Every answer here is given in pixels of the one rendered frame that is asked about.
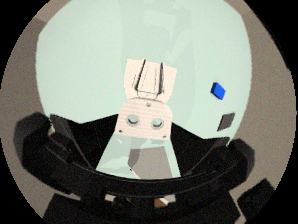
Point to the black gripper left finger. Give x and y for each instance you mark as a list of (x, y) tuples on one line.
[(90, 138)]

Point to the blue flat block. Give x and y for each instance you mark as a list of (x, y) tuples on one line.
[(217, 91)]

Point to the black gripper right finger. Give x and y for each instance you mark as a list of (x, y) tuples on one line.
[(190, 149)]

